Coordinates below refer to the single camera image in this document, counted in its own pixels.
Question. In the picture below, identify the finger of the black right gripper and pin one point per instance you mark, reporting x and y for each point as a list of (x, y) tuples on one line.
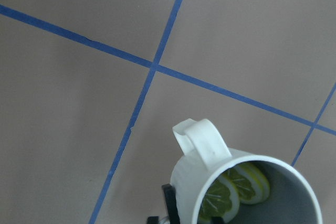
[(171, 208)]

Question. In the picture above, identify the yellow lemon slice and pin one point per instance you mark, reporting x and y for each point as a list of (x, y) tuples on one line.
[(220, 200), (252, 185)]

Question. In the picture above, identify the white mug with handle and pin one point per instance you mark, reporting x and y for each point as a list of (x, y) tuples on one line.
[(206, 156)]

